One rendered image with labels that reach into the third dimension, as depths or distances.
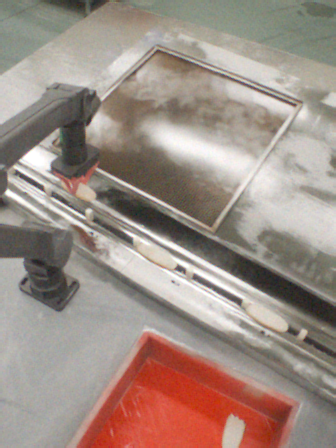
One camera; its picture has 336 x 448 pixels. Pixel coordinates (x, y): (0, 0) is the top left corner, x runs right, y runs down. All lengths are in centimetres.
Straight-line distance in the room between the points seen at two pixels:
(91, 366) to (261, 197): 55
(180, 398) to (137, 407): 9
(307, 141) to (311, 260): 35
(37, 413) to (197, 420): 30
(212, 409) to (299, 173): 61
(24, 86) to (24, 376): 102
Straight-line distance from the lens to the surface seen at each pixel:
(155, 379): 97
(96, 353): 100
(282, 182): 119
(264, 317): 102
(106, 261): 107
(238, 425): 94
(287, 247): 109
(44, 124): 81
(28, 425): 97
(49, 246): 93
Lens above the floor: 172
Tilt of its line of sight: 50 degrees down
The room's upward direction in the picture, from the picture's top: 5 degrees clockwise
